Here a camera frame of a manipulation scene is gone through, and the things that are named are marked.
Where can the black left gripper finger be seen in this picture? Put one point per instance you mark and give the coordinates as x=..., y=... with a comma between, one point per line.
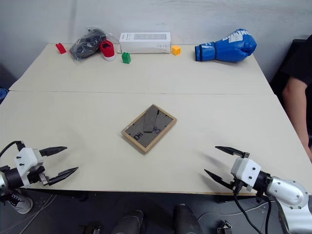
x=62, y=175
x=52, y=151

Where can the metal clip on floor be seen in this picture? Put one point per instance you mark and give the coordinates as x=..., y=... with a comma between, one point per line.
x=224, y=228

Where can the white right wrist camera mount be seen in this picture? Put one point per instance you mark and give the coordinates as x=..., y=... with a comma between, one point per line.
x=247, y=170

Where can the person in black shirt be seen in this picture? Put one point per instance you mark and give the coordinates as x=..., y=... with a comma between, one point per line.
x=296, y=70

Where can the clear bag with dark contents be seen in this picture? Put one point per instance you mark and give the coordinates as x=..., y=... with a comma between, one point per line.
x=83, y=47

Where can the white cardboard box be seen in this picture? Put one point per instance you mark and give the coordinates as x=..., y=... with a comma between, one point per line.
x=143, y=42

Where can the blue object at table edge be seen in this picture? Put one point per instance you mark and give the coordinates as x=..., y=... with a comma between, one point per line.
x=2, y=96

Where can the grey and white sneaker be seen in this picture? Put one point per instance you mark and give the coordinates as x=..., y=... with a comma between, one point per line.
x=20, y=204

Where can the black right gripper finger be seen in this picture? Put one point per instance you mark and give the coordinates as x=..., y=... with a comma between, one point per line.
x=220, y=180
x=229, y=150

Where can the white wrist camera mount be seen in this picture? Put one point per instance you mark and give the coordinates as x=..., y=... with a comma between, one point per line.
x=26, y=158
x=247, y=170

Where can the red and white shoe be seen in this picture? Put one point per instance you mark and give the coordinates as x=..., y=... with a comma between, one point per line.
x=108, y=50

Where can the yellow toy block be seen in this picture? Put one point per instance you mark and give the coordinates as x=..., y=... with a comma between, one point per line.
x=176, y=50

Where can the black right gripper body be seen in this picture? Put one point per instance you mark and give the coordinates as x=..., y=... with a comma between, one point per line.
x=241, y=184

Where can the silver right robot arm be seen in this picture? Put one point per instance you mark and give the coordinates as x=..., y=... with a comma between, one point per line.
x=290, y=192

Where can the wooden framed puzzle tray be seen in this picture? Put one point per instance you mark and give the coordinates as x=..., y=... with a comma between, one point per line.
x=139, y=140

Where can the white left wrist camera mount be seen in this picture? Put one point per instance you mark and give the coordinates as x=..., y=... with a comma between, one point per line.
x=26, y=158

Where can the green toy block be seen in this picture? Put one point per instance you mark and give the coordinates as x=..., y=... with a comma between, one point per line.
x=126, y=58

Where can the red toy block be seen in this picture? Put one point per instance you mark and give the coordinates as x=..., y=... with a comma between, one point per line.
x=61, y=48

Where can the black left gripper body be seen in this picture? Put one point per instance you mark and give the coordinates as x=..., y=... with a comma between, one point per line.
x=36, y=176

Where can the blue boxing glove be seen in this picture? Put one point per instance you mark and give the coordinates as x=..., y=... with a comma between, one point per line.
x=226, y=50

